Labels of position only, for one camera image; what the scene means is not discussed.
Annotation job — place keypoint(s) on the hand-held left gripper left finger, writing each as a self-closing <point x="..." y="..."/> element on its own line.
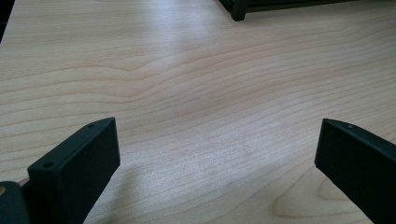
<point x="71" y="174"/>

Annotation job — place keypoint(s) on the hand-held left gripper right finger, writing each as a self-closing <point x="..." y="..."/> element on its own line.
<point x="361" y="168"/>

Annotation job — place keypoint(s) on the black two-tier metal rack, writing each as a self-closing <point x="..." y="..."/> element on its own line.
<point x="239" y="9"/>

